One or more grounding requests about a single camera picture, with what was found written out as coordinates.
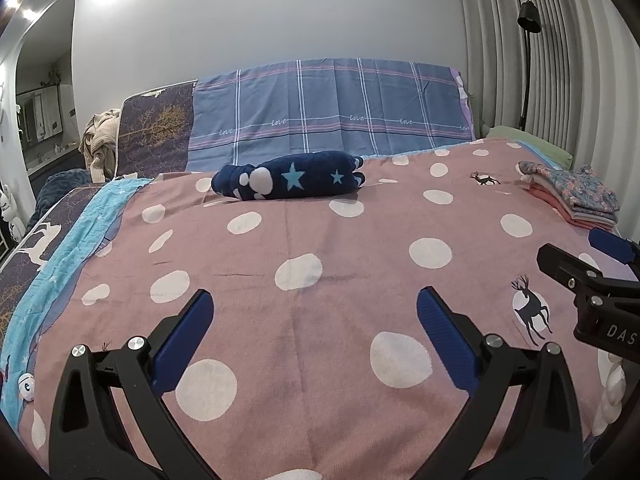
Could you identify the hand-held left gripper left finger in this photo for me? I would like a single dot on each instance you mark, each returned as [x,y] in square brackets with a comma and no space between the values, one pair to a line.
[185,335]

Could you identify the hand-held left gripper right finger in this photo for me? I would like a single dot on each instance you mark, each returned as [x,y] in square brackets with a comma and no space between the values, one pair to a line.
[445,335]

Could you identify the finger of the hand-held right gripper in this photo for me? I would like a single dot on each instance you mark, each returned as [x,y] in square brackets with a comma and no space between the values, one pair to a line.
[612,246]
[562,265]

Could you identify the navy blue fleece jacket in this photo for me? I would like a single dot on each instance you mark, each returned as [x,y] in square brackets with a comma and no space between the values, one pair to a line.
[290,177]

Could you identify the stack of folded clothes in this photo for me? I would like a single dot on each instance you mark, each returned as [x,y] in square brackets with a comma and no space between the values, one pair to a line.
[575,192]

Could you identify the beige clothes pile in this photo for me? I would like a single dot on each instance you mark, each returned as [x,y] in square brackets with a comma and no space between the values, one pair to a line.
[102,140]

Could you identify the green pillow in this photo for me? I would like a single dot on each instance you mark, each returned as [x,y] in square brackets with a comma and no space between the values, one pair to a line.
[532,142]

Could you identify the deer print quilt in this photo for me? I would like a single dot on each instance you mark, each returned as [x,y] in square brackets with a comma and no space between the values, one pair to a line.
[55,260]

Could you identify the pink polka dot bedsheet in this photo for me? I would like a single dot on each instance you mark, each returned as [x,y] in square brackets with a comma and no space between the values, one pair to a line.
[320,240]

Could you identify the small white ball toy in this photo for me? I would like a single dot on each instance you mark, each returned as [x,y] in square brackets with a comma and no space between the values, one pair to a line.
[26,386]

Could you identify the grey pleated curtain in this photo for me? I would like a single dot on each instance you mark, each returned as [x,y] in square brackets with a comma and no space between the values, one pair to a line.
[575,60]

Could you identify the dark blue blanket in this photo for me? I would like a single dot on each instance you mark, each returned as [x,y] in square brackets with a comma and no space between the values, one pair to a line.
[57,190]

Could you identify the dark tree print pillow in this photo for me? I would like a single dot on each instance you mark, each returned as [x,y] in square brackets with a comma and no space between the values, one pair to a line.
[155,130]

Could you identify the white cat figurine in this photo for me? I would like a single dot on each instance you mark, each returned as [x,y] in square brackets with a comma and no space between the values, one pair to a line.
[10,215]

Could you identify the black floor lamp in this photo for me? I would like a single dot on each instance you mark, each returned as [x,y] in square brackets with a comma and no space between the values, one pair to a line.
[528,17]

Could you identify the blue plaid headboard cover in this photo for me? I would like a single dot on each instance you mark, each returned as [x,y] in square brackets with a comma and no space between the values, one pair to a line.
[330,110]

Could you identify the arched mirror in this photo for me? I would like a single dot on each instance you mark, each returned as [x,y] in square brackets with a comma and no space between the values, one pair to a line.
[45,105]

